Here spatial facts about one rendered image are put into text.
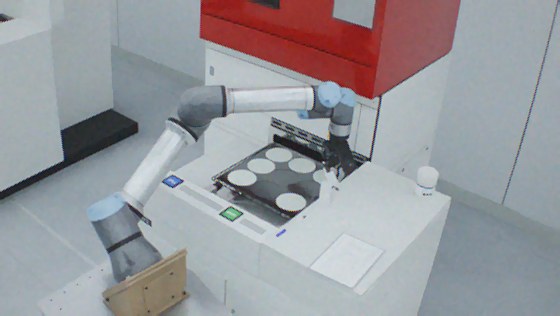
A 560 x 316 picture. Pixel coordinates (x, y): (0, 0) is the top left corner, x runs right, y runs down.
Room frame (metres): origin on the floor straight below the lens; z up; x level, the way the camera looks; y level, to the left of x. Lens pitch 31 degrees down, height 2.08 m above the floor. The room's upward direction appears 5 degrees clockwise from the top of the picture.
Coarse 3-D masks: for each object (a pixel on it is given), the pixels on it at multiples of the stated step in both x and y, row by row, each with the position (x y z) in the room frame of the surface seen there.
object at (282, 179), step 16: (224, 176) 1.78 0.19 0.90; (256, 176) 1.80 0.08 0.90; (272, 176) 1.81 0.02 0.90; (288, 176) 1.82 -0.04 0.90; (304, 176) 1.83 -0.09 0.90; (256, 192) 1.70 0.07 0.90; (272, 192) 1.71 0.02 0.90; (288, 192) 1.72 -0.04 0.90; (304, 192) 1.73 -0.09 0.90; (304, 208) 1.63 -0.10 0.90
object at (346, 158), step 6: (336, 144) 1.76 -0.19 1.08; (342, 144) 1.76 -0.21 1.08; (348, 144) 1.77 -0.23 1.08; (336, 150) 1.75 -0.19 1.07; (342, 150) 1.74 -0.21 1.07; (348, 150) 1.75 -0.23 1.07; (342, 156) 1.72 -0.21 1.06; (348, 156) 1.73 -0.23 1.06; (342, 162) 1.70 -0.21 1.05; (348, 162) 1.70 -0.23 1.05; (354, 162) 1.71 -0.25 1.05; (342, 168) 1.70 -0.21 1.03; (348, 168) 1.68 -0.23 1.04; (354, 168) 1.69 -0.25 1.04
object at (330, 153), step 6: (330, 132) 1.78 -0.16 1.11; (330, 138) 1.81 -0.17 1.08; (336, 138) 1.76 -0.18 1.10; (342, 138) 1.76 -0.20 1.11; (324, 144) 1.81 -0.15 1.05; (330, 144) 1.81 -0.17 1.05; (324, 150) 1.81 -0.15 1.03; (330, 150) 1.77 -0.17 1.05; (324, 156) 1.81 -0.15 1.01; (330, 156) 1.76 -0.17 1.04; (336, 156) 1.76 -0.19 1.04; (330, 162) 1.75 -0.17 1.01; (336, 162) 1.76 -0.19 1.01
